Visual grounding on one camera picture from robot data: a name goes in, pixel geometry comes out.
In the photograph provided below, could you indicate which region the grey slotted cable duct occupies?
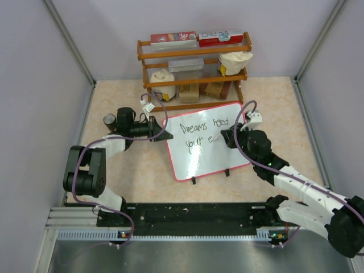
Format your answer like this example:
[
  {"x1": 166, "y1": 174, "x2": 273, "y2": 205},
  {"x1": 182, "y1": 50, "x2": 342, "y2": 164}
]
[{"x1": 56, "y1": 229, "x2": 288, "y2": 243}]

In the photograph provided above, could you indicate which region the silver foil box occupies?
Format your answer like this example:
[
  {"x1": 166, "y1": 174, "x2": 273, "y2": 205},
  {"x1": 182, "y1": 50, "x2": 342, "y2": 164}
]
[{"x1": 168, "y1": 58, "x2": 204, "y2": 73}]

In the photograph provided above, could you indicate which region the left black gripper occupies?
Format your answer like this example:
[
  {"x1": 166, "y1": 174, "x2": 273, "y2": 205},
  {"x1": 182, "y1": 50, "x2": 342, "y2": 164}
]
[{"x1": 129, "y1": 116, "x2": 172, "y2": 142}]

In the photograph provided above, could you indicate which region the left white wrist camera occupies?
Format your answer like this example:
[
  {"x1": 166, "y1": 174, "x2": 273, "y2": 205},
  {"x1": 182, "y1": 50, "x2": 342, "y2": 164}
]
[{"x1": 140, "y1": 100, "x2": 155, "y2": 115}]

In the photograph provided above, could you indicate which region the white paper bag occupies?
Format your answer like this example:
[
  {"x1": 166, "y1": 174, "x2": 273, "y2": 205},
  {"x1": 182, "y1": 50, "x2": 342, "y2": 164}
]
[
  {"x1": 149, "y1": 68, "x2": 177, "y2": 102},
  {"x1": 217, "y1": 51, "x2": 254, "y2": 76}
]

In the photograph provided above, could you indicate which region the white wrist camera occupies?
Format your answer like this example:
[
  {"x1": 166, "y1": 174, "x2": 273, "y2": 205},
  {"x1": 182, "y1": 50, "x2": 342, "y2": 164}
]
[
  {"x1": 140, "y1": 100, "x2": 155, "y2": 115},
  {"x1": 241, "y1": 110, "x2": 262, "y2": 131}
]

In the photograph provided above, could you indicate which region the black yellow can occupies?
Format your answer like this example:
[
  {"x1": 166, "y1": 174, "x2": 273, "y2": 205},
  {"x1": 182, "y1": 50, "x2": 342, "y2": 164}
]
[{"x1": 103, "y1": 113, "x2": 116, "y2": 126}]

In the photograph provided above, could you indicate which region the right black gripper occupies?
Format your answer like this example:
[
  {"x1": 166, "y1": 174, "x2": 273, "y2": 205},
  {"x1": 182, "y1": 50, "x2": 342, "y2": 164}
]
[{"x1": 222, "y1": 122, "x2": 259, "y2": 165}]

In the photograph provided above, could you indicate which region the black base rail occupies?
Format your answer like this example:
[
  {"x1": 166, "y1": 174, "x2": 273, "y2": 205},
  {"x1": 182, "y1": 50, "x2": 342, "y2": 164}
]
[{"x1": 96, "y1": 201, "x2": 305, "y2": 237}]

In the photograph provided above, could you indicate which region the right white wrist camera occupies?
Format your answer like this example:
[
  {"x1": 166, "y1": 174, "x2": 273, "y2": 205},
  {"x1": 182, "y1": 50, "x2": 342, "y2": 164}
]
[{"x1": 241, "y1": 110, "x2": 262, "y2": 131}]

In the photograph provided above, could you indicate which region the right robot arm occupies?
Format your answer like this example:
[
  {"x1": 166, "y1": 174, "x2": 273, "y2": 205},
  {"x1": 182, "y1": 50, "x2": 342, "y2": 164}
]
[{"x1": 220, "y1": 123, "x2": 363, "y2": 258}]

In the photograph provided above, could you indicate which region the red white box right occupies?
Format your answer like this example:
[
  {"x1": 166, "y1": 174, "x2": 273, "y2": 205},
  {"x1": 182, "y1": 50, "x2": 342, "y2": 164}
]
[{"x1": 198, "y1": 31, "x2": 243, "y2": 47}]

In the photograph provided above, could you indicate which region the wooden three tier shelf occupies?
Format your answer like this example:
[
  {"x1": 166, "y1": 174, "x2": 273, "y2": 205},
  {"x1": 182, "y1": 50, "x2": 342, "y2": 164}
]
[{"x1": 137, "y1": 32, "x2": 253, "y2": 111}]

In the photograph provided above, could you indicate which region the red toothpaste box left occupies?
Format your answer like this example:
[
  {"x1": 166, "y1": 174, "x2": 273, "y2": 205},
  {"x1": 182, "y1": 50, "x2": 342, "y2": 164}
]
[{"x1": 150, "y1": 31, "x2": 197, "y2": 43}]

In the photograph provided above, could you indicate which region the white paper bag left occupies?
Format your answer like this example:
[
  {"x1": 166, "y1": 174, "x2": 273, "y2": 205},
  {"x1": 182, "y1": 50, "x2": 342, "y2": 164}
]
[{"x1": 149, "y1": 68, "x2": 177, "y2": 102}]

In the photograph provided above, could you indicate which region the brown cleaning pad pack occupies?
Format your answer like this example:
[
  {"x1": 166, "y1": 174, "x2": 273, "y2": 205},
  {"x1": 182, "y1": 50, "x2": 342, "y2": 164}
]
[{"x1": 204, "y1": 81, "x2": 231, "y2": 100}]

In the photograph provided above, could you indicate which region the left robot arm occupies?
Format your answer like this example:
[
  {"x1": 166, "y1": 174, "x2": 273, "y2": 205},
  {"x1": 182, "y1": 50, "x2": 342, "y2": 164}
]
[{"x1": 63, "y1": 107, "x2": 173, "y2": 226}]

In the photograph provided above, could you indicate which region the pink framed whiteboard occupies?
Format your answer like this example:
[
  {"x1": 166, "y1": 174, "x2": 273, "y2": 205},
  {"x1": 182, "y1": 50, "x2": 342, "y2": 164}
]
[{"x1": 163, "y1": 102, "x2": 249, "y2": 181}]

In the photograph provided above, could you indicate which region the white paper bag right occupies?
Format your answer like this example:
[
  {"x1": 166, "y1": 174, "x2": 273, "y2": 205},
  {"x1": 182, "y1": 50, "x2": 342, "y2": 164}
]
[{"x1": 217, "y1": 51, "x2": 254, "y2": 76}]

